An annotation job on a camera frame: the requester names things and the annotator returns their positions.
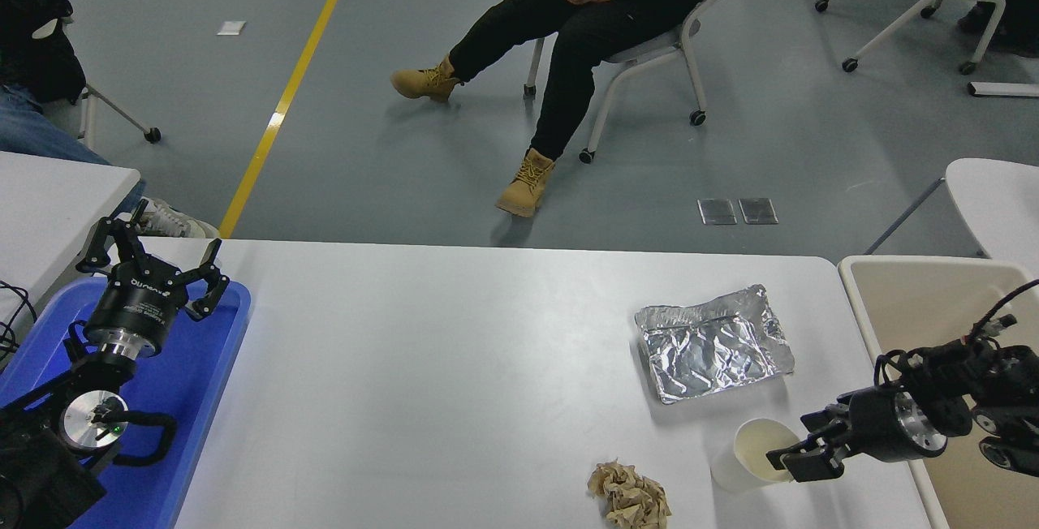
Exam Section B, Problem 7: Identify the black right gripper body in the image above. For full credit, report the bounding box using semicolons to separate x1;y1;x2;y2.
848;387;914;462

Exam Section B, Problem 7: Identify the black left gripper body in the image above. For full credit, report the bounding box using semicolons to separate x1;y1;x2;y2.
85;261;194;347

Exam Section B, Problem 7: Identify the white paper cup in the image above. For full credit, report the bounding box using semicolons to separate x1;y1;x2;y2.
710;419;804;494

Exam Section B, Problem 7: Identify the silver foil tray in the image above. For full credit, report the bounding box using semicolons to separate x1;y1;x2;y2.
634;284;796;406

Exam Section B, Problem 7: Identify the tan paper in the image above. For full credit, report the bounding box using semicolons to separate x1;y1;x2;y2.
587;458;672;529

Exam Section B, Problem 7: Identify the white rectangular side table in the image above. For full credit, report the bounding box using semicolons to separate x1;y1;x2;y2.
0;151;143;327

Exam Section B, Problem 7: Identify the blue plastic tray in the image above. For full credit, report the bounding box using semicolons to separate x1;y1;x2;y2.
0;276;252;529

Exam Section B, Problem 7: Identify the large pale plastic bin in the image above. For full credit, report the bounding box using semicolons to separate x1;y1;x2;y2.
838;255;1039;529

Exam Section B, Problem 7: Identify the person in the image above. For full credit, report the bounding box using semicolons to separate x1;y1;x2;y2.
956;0;1039;59
390;0;741;218
0;0;222;239

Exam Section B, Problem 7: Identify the white round table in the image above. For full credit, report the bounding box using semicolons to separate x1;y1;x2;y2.
864;157;1039;260

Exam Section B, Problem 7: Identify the white flat bar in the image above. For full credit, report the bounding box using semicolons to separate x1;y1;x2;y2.
968;81;1039;98

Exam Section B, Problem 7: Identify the black cable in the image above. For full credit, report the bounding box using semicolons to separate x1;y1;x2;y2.
0;282;37;368

